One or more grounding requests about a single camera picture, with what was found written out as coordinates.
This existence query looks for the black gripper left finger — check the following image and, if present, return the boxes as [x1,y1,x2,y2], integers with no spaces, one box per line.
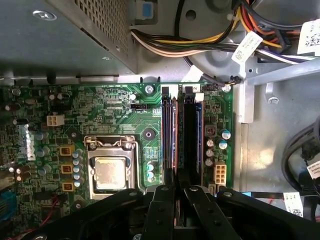
[43,168,176,240]

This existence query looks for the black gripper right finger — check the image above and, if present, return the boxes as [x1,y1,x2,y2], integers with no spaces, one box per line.
[177,173,320,240]

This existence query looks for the black installed RAM stick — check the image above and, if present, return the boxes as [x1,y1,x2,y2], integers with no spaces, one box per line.
[184,96,204,187]

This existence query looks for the black RAM slot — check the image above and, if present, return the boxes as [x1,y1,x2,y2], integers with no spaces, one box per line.
[167,93,177,174]
[161,86,170,176]

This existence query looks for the white eight pin connector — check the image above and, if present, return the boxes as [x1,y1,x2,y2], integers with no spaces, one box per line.
[213,161,228,186]

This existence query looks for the silver CPU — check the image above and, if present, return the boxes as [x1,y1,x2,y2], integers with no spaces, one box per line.
[94,156,130,190]

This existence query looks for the CPU socket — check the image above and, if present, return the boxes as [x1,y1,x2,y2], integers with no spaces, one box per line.
[84,134,145,201]

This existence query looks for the metal socket cover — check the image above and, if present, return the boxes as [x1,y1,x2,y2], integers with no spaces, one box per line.
[87,146,139,199]

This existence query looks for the black open PC case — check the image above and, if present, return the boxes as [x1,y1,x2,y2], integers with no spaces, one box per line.
[0,0,320,226]

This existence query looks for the socket locking lever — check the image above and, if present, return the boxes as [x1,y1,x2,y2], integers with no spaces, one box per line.
[85,136,138,149]

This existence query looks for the green motherboard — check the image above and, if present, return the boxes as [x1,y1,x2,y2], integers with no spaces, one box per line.
[0,81,237,226]

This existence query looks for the grey metal disk bay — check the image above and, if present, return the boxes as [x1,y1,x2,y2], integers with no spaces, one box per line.
[236,56,320,124]

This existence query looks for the white four pin connector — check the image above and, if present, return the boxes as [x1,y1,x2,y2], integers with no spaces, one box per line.
[46,114,64,128]

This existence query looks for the blue expansion slot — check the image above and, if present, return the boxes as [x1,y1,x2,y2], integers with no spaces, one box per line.
[0,188,20,217]

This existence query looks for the grey power supply unit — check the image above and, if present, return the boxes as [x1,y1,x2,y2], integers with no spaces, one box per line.
[0,0,139,79]

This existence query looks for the blue tab white clip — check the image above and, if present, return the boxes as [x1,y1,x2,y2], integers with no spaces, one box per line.
[136,0,159,26]

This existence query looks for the white label on black wire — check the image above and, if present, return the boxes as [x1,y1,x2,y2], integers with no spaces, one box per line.
[283,191,305,219]
[305,161,320,179]

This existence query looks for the black wire bundle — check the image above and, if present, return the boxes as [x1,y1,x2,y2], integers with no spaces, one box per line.
[281,121,320,194]

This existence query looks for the thin red wire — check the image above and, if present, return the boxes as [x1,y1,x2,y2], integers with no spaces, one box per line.
[41,196,61,221]

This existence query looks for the multicolour power wire bundle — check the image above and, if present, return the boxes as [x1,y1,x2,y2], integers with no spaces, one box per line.
[129,26,251,60]

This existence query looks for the orange red wire bundle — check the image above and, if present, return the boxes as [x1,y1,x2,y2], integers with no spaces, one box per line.
[231,0,302,49]

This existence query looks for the large white wire label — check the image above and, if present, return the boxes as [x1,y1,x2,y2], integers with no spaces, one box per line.
[296,19,320,56]

